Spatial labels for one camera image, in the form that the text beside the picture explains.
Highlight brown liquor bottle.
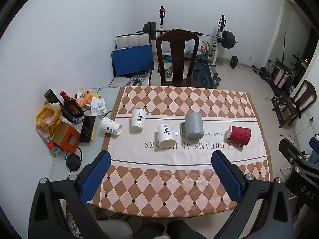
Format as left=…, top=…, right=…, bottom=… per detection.
left=60, top=91, right=85, bottom=118

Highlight yellow plastic bag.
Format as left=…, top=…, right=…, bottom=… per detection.
left=35, top=103, right=62, bottom=142

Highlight orange cardboard box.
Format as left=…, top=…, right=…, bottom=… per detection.
left=51, top=121, right=81, bottom=154

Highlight white padded chair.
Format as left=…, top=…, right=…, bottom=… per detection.
left=115, top=33, right=151, bottom=51

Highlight small red and white packet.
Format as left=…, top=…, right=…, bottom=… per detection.
left=48, top=142, right=63, bottom=156

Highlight dark wooden chair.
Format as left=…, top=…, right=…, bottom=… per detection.
left=156, top=29, right=200, bottom=88

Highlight grey chair seat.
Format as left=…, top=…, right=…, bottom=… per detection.
left=96, top=218, right=136, bottom=239

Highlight grey ribbed mug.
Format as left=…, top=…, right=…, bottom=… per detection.
left=180, top=112, right=205, bottom=140

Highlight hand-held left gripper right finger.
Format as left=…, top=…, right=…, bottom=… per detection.
left=211, top=151, right=294, bottom=239

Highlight white weight rack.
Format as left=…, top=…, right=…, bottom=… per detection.
left=159, top=6, right=227, bottom=66

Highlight white printed paper cup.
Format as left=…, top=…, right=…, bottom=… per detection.
left=131, top=108, right=147, bottom=132
left=157, top=124, right=177, bottom=148
left=100, top=117, right=122, bottom=136

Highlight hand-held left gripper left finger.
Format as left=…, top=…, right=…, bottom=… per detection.
left=28, top=151, right=112, bottom=239

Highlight blue board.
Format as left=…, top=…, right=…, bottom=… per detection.
left=112, top=44, right=154, bottom=77

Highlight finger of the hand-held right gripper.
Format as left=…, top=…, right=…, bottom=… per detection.
left=309, top=136, right=319, bottom=166
left=279, top=138, right=307, bottom=160

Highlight dark bottle box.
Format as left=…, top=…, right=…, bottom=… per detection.
left=44, top=89, right=75, bottom=124

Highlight black smartphone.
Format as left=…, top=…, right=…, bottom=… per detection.
left=79, top=115, right=96, bottom=143

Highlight brown wooden chair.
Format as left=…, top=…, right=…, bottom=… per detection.
left=271, top=80, right=317, bottom=128

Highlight red ribbed paper cup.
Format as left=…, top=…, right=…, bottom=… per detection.
left=227, top=126, right=252, bottom=146

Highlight orange plastic wrapper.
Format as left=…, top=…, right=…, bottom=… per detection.
left=76, top=88, right=101, bottom=105

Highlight red and white plastic bag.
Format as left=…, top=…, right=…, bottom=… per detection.
left=198, top=40, right=210, bottom=56

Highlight black round device with cable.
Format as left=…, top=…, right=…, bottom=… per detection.
left=65, top=146, right=83, bottom=172

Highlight badminton racket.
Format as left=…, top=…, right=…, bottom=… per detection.
left=194, top=62, right=216, bottom=71

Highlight black barbell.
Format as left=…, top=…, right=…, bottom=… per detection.
left=136, top=22, right=236, bottom=49

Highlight person's legs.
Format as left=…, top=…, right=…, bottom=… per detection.
left=133, top=218, right=208, bottom=239

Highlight crumpled white tissue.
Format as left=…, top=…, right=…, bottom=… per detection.
left=90, top=97, right=107, bottom=116

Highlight small barbell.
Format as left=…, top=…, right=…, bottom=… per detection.
left=228, top=55, right=268, bottom=79

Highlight checkered table mat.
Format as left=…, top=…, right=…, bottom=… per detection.
left=100, top=86, right=273, bottom=219

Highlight exercise machine with pink pad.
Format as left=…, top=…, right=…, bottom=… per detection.
left=267, top=54, right=308, bottom=91

